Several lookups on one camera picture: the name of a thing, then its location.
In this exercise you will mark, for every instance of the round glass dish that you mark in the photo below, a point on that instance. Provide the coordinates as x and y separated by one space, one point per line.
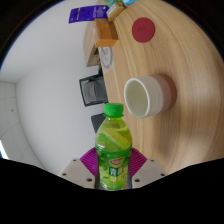
106 58

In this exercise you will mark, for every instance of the small beige box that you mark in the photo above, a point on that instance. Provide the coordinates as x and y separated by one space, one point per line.
115 10

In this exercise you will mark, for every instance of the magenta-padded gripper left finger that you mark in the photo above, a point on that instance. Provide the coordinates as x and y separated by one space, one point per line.
78 170

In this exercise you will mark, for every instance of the grey mesh office chair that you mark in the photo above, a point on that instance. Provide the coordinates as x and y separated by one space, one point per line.
94 90

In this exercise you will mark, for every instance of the ceiling light panel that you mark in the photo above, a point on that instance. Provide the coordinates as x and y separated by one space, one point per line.
3 150

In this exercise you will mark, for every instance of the small blue box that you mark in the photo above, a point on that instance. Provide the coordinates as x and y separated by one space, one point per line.
129 2

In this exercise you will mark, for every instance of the black office chair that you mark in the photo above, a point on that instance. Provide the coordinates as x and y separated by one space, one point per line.
98 121

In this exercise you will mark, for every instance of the purple stand-up card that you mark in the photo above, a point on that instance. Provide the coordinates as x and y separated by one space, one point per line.
87 14

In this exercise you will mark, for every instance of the flat round red coaster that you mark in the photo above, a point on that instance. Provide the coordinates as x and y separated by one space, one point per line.
143 30

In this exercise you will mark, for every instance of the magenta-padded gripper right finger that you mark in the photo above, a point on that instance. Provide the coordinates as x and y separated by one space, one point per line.
146 170

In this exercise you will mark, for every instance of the white and pink mug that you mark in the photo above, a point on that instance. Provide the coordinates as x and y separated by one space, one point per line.
150 96

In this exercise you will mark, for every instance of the green drink bottle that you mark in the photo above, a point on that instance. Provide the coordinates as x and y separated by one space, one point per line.
113 143

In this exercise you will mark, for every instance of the orange wooden box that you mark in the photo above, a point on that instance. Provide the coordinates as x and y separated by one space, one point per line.
106 32

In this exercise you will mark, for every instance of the small green box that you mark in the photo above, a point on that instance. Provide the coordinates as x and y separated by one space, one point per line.
110 2

